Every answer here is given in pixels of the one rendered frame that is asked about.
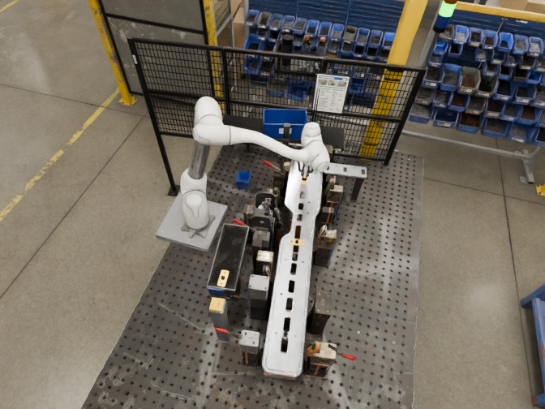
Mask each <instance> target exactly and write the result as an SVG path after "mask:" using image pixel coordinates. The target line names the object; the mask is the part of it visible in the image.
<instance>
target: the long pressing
mask: <svg viewBox="0 0 545 409"><path fill-rule="evenodd" d="M315 173H316V174H315ZM301 180H302V176H301V172H298V163H297V161H295V160H292V161H291V163H290V172H289V178H288V183H287V188H286V194H285V207H286V208H287V209H288V210H289V211H290V212H291V213H292V215H293V217H292V223H291V230H290V232H289V233H288V234H287V235H285V236H283V237H282V238H281V242H280V247H279V253H278V258H277V268H276V274H275V280H274V285H273V291H272V301H271V306H270V312H269V318H268V328H267V333H266V339H265V344H264V354H263V359H262V367H263V370H264V371H265V372H267V373H271V374H277V375H282V376H288V377H297V376H299V375H300V373H301V372H302V369H303V352H304V342H305V333H306V323H307V305H308V295H309V286H310V276H311V258H312V248H313V239H314V229H315V217H316V216H317V214H318V213H319V211H320V203H321V192H322V182H323V171H322V172H318V171H315V170H313V173H312V174H311V173H310V174H309V177H307V185H302V184H301ZM301 191H304V192H305V198H303V199H301V198H300V192H301ZM308 202H310V203H308ZM299 204H303V210H301V209H298V205H299ZM298 214H302V216H303V218H302V221H301V222H298V221H297V217H298ZM296 226H301V233H300V240H304V246H298V260H297V261H293V260H292V256H293V250H294V245H293V244H290V239H294V237H295V231H296ZM285 259H286V260H285ZM293 263H294V264H296V265H297V268H296V274H295V275H291V274H290V270H291V264H293ZM290 280H293V281H295V283H294V292H293V293H290V292H288V289H289V282H290ZM281 294H282V295H281ZM288 298H291V299H293V303H292V311H291V312H287V311H286V310H285V309H286V302H287V299H288ZM285 317H289V318H290V331H289V332H287V333H288V337H284V332H285V331H284V330H283V328H284V321H285ZM295 335H296V337H295ZM283 338H288V347H287V352H286V353H281V341H282V339H283Z"/></svg>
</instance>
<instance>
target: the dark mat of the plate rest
mask: <svg viewBox="0 0 545 409"><path fill-rule="evenodd" d="M246 235H247V227H241V226H230V225H224V228H223V231H222V234H221V240H220V243H219V246H218V249H217V254H216V258H215V261H214V264H213V267H212V272H211V276H210V279H209V282H208V286H216V287H222V288H228V289H234V287H235V283H236V279H237V276H238V269H239V265H240V261H241V257H242V250H243V247H244V243H245V239H246ZM222 270H226V271H229V274H228V278H227V280H226V284H225V286H218V285H217V283H218V280H219V277H220V274H221V271H222Z"/></svg>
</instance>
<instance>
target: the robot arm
mask: <svg viewBox="0 0 545 409"><path fill-rule="evenodd" d="M193 137H194V143H193V147H192V152H191V160H190V165H189V168H188V169H186V170H185V171H184V172H183V174H182V177H181V193H182V211H183V216H184V218H185V220H186V221H185V223H184V225H183V226H182V227H181V231H186V232H189V235H188V238H189V239H192V238H193V236H194V235H199V236H201V237H202V238H206V237H207V233H208V230H209V228H210V226H211V225H212V222H213V221H214V220H215V219H216V217H215V215H209V211H208V202H207V198H206V184H207V175H206V173H205V172H204V171H205V166H206V163H207V160H208V154H209V149H210V146H211V145H216V146H222V145H231V144H240V143H254V144H258V145H261V146H263V147H265V148H267V149H270V150H272V151H273V152H275V153H278V154H280V155H282V156H284V157H288V158H289V159H292V160H295V161H297V163H298V172H301V176H302V181H303V176H304V167H305V165H307V166H308V169H307V175H306V181H307V177H309V174H310V173H311V174H312V173H313V170H315V171H318V172H322V171H325V170H327V169H328V165H329V163H330V160H329V155H328V151H327V149H326V148H325V146H324V144H323V141H322V138H321V134H320V126H319V124H318V123H307V124H306V125H305V126H304V128H303V132H302V138H301V142H302V148H301V150H296V149H292V148H289V147H287V146H285V145H283V144H281V143H279V142H278V141H276V140H274V139H272V138H270V137H268V136H266V135H264V134H261V133H259V132H257V131H251V130H247V129H242V128H238V127H231V126H226V125H224V124H223V122H222V115H221V109H220V106H219V105H218V103H217V102H216V101H215V100H214V99H213V98H211V97H201V98H200V99H199V100H198V101H197V103H196V105H195V120H194V128H193ZM300 162H302V163H303V167H302V169H301V166H300ZM310 167H312V168H311V170H310Z"/></svg>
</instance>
